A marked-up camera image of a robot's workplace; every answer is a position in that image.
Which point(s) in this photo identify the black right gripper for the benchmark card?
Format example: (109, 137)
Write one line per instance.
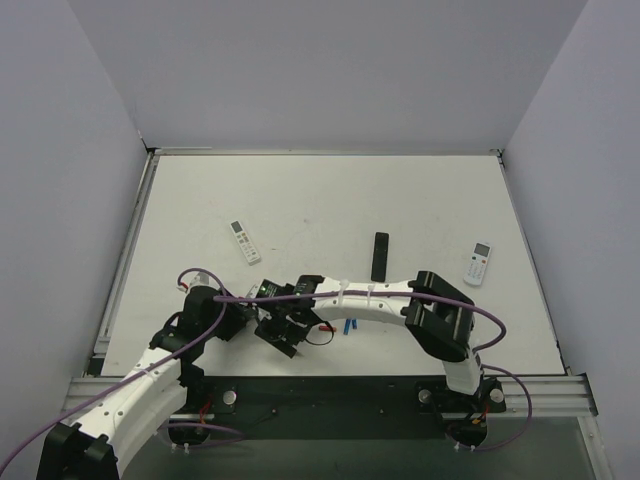
(279, 338)

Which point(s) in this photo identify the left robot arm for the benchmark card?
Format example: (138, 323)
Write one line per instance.
(99, 438)

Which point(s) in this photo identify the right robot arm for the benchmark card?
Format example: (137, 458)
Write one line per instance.
(438, 316)

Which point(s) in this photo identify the slim white remote control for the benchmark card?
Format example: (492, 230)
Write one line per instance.
(245, 243)

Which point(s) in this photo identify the black remote control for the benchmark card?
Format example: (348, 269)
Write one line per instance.
(380, 257)

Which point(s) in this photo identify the small white remote control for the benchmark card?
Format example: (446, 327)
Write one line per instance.
(477, 265)

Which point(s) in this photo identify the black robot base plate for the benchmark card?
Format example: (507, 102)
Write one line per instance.
(223, 409)

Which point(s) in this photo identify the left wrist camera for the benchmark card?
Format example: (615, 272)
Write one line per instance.
(199, 279)

